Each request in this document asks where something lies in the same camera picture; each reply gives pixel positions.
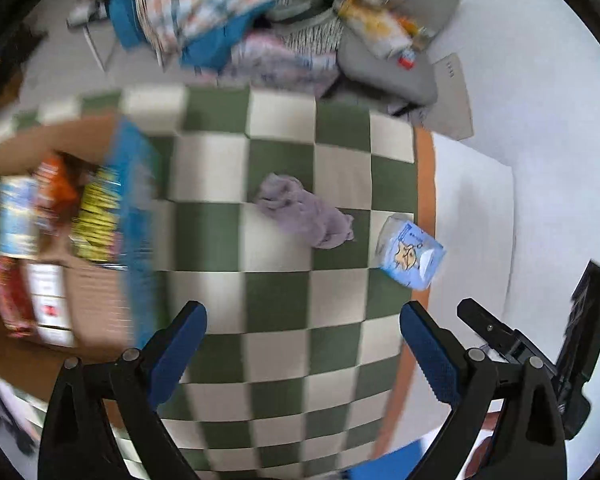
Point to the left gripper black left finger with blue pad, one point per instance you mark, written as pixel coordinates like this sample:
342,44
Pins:
77,441

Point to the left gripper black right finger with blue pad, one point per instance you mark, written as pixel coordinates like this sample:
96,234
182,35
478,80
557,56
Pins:
528,440

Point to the red snack bag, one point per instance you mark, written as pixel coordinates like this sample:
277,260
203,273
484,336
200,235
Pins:
15,303

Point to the light blue tissue pack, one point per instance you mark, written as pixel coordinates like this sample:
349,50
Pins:
407,253

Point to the black yellow snack bag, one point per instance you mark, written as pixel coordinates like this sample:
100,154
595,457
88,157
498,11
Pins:
95,232

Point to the orange panda snack bag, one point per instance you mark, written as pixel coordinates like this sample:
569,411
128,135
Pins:
56,193

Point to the lilac cloth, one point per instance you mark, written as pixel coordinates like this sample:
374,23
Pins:
300,212

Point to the white label card in box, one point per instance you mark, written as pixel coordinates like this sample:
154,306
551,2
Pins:
50,304

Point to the brown cardboard box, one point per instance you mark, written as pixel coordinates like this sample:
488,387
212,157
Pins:
110,310

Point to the green white checkered mat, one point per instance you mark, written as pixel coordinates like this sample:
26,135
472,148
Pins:
294,375

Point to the yellow snack package on chair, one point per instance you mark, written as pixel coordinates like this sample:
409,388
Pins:
386,33

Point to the grey chair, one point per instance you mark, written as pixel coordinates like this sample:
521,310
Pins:
416,86

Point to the black white patterned cushion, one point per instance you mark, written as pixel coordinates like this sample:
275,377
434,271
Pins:
308,27

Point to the blue blanket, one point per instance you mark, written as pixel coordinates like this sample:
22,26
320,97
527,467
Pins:
211,50

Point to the pink floral folded quilt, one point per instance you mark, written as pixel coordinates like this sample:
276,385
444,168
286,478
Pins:
263,61

